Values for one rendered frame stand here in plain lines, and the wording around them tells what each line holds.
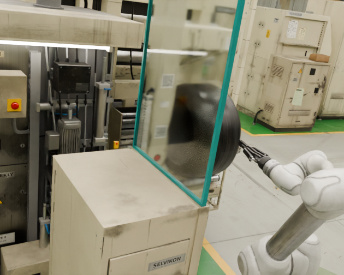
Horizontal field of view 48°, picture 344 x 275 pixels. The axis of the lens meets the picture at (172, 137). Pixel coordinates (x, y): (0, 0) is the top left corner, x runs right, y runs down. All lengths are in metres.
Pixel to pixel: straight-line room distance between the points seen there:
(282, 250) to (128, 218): 0.70
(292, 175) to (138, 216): 0.89
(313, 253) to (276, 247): 0.25
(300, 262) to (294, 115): 5.31
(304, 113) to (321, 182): 5.88
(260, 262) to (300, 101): 5.44
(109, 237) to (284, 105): 5.80
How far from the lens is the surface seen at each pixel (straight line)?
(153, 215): 1.27
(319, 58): 7.13
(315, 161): 1.93
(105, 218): 1.24
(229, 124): 2.20
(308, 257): 1.89
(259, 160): 2.00
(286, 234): 1.60
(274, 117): 6.88
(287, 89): 6.74
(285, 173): 1.91
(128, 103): 2.68
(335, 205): 1.34
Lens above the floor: 1.93
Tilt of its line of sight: 20 degrees down
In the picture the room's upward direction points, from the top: 8 degrees clockwise
